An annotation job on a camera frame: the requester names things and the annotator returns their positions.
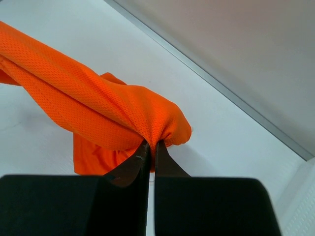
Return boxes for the white plastic basket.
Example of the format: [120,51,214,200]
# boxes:
[267,158,315,236]

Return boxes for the orange mesh shorts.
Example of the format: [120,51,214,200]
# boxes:
[0,23,192,175]

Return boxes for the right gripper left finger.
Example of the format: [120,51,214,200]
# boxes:
[0,141,150,236]

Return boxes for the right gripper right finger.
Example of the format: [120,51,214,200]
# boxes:
[154,141,281,236]

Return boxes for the aluminium table edge rail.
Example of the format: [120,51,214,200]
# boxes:
[106,0,314,161]

